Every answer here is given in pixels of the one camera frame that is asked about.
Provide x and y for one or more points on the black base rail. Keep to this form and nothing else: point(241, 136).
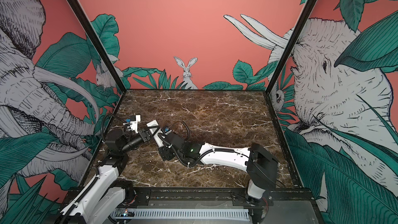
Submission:
point(144, 196)

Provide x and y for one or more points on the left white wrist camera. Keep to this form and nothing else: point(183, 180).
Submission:
point(131, 124)

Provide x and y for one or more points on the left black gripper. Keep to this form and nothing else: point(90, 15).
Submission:
point(144, 135)

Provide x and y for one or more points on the black frame post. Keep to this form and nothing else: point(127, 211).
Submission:
point(301, 22)
point(98, 46)

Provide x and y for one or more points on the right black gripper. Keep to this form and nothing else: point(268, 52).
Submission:
point(165, 152)

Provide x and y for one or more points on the white remote control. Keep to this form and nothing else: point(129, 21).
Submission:
point(151, 125)

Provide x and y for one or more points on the right black frame post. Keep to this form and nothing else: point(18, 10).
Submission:
point(301, 22)

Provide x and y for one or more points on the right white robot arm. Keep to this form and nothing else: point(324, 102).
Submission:
point(256, 161)

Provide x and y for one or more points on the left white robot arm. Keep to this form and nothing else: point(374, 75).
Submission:
point(100, 197)

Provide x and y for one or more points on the small green circuit board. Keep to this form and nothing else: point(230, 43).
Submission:
point(124, 213)

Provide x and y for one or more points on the white slotted cable duct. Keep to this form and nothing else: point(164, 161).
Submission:
point(169, 213)

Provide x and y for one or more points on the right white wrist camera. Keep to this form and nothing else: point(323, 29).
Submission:
point(159, 136)

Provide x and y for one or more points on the left black frame post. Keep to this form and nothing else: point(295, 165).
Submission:
point(98, 46)

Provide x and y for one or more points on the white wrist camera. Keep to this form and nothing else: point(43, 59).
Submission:
point(159, 136)
point(131, 124)

